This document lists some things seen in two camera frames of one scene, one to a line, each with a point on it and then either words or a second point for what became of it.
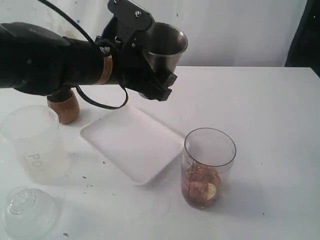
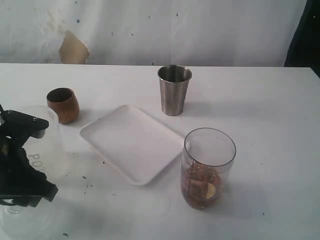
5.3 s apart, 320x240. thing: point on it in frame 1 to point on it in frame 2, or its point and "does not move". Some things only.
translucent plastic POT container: (36, 132) does not move
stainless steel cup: (164, 45) to (174, 82)
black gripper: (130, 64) to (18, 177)
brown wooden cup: (65, 103) does not move
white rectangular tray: (137, 143) does not move
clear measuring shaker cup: (208, 157) does not move
